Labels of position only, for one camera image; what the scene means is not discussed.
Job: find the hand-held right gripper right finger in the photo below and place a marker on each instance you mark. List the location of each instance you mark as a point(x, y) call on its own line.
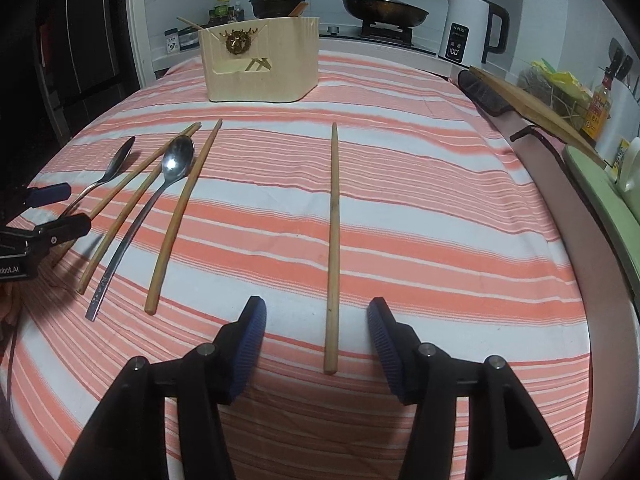
point(387, 355)

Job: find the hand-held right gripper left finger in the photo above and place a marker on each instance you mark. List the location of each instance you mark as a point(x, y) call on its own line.
point(247, 350)

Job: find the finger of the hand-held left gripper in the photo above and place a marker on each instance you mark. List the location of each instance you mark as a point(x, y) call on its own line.
point(47, 193)
point(67, 227)

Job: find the light wooden chopstick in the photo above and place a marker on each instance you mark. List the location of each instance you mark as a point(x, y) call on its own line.
point(156, 295)
point(294, 11)
point(89, 278)
point(332, 260)
point(145, 167)
point(303, 8)

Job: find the metal spoon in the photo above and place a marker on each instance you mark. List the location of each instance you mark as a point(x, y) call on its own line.
point(120, 160)
point(177, 157)

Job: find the cream utensil box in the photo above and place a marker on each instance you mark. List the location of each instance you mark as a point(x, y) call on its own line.
point(280, 70)

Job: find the person's left forearm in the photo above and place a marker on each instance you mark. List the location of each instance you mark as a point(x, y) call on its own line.
point(7, 305)

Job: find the pink white striped tablecloth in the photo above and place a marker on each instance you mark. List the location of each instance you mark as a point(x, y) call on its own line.
point(400, 220)

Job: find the dark grey refrigerator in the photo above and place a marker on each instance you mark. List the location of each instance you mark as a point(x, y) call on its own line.
point(80, 35)

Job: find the yellow cap sauce bottle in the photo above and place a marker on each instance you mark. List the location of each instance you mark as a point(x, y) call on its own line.
point(220, 10)

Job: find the dark sauce bottle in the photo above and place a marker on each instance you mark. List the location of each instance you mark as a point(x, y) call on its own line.
point(237, 12)

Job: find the green mat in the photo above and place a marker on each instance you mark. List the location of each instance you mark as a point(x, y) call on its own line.
point(600, 195)

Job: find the black flat appliance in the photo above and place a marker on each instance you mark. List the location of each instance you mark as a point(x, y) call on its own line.
point(482, 92)

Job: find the wooden cutting board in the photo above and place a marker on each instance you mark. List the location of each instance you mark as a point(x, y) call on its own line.
point(540, 110)

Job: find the black clay pot orange lid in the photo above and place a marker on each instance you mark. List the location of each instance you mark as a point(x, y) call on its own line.
point(270, 5)

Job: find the yellow box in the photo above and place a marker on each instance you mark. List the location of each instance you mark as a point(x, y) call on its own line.
point(621, 157)

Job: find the white teapot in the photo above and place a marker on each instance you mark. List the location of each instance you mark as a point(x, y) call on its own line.
point(632, 165)

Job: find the black gas stove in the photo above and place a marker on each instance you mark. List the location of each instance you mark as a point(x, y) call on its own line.
point(380, 35)

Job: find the amber oil bottle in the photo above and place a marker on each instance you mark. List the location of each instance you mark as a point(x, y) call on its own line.
point(597, 110)

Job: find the wok with glass lid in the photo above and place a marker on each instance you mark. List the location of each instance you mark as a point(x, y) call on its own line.
point(385, 10)

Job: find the white electric kettle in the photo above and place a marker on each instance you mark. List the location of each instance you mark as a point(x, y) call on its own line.
point(467, 15)

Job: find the black spatula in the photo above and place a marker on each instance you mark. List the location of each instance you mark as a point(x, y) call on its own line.
point(617, 57)

